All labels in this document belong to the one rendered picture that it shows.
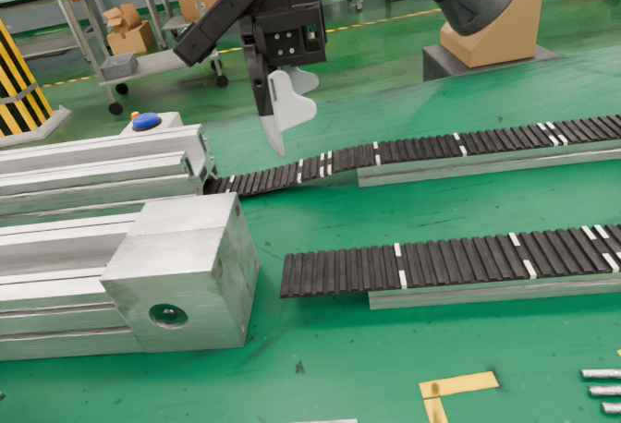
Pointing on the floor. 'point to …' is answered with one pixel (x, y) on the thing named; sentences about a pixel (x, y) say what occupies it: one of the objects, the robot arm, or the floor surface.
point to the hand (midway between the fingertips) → (278, 131)
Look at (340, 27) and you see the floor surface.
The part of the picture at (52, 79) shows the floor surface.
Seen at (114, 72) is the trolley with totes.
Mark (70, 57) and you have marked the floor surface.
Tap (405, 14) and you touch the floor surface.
